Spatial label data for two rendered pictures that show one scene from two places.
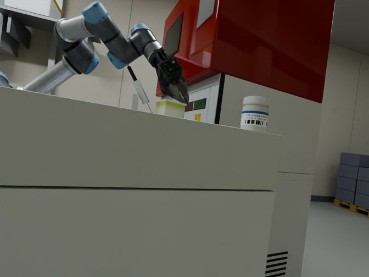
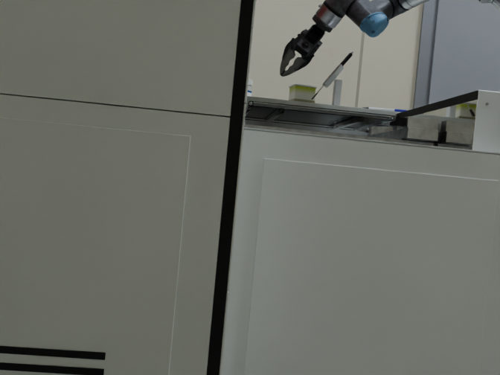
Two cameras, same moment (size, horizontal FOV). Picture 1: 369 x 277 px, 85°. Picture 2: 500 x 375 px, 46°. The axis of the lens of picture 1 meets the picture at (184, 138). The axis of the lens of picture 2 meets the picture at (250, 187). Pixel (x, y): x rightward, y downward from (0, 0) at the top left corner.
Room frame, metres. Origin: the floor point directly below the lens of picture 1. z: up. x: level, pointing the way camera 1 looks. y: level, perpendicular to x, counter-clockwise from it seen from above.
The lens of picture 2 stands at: (2.55, 0.59, 0.72)
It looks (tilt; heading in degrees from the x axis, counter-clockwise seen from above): 1 degrees down; 200
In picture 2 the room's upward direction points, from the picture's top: 5 degrees clockwise
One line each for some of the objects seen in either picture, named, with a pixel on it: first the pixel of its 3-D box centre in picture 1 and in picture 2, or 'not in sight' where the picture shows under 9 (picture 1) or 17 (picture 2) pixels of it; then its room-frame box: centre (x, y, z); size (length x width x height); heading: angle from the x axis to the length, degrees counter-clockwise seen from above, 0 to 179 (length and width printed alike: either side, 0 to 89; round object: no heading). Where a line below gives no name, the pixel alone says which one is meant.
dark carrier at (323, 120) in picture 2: not in sight; (308, 117); (0.95, 0.17, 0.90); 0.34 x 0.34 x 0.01; 25
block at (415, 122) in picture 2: not in sight; (420, 123); (0.97, 0.47, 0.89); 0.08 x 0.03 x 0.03; 115
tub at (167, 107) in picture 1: (169, 112); (301, 96); (0.64, 0.06, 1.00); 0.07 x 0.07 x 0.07; 34
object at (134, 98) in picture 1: (139, 100); (332, 85); (0.69, 0.17, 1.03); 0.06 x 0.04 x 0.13; 115
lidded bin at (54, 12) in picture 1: (35, 9); not in sight; (2.41, 1.97, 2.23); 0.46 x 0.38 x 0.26; 106
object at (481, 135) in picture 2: not in sight; (445, 131); (0.86, 0.53, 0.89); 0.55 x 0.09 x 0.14; 25
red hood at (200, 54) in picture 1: (230, 55); not in sight; (1.35, -0.24, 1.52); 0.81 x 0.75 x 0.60; 25
